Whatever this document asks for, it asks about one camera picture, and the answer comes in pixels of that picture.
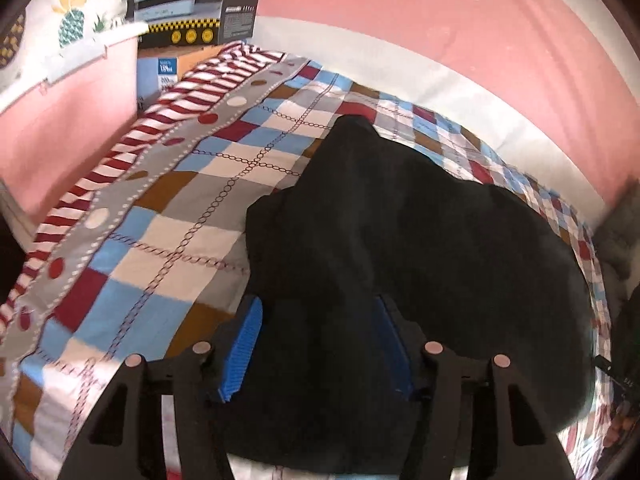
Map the pineapple print cloth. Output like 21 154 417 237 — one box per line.
0 0 151 112

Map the blue and orange box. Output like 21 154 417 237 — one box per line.
137 44 232 112

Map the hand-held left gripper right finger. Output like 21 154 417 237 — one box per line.
372 294 576 480

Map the black garment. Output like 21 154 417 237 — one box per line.
215 115 599 476

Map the grey cushion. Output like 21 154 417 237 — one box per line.
592 204 637 282

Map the black printed cardboard box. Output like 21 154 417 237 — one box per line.
125 0 266 52

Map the pink cabinet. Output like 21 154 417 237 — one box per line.
0 35 140 223

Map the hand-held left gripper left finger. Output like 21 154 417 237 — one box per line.
57 294 264 480

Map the dark cloth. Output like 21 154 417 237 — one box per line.
611 282 640 361

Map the checkered patchwork blanket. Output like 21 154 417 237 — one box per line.
0 42 615 480

